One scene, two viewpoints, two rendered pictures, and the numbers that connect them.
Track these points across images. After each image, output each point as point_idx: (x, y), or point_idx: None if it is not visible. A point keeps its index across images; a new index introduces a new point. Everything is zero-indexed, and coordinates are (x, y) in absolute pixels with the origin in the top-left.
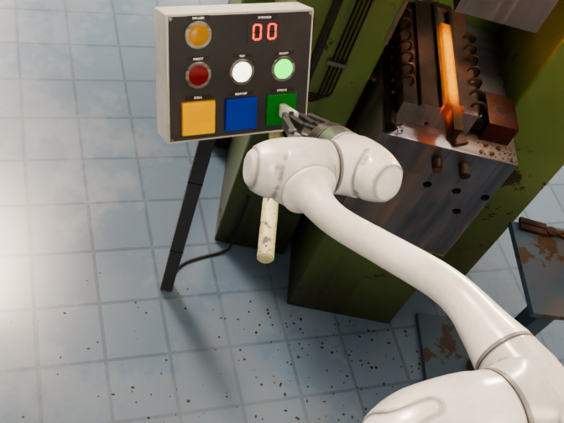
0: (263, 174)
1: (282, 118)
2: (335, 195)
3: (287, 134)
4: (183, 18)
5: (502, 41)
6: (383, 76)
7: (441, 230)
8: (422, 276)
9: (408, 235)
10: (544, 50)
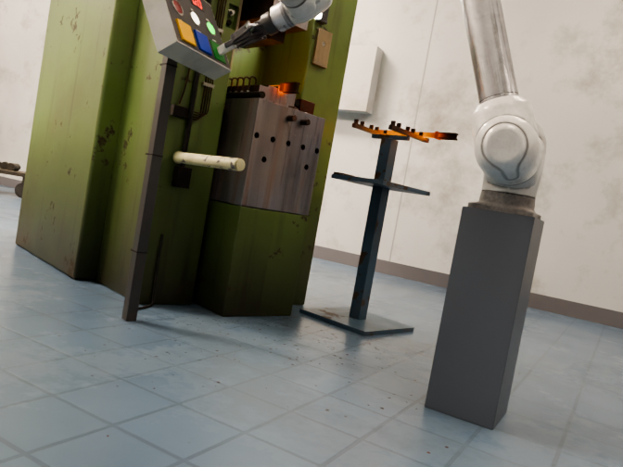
0: None
1: (226, 45)
2: (232, 187)
3: (243, 31)
4: None
5: None
6: (234, 94)
7: (301, 189)
8: None
9: (286, 199)
10: (298, 80)
